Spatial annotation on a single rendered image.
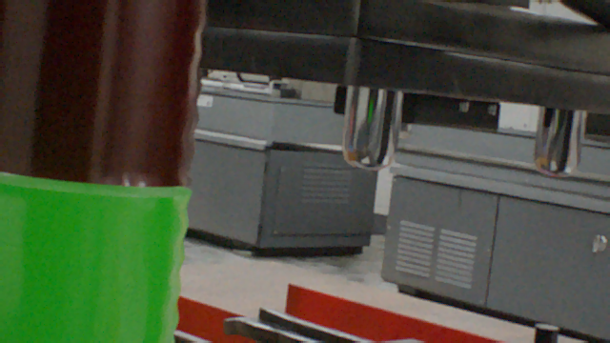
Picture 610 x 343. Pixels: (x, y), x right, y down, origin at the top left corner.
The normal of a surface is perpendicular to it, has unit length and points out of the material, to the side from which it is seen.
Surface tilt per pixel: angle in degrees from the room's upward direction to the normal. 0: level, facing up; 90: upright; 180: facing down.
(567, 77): 90
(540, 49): 90
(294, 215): 90
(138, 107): 76
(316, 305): 90
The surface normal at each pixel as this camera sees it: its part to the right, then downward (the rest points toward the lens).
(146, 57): 0.52, 0.37
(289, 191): 0.67, 0.13
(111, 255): 0.46, -0.13
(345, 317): -0.70, -0.02
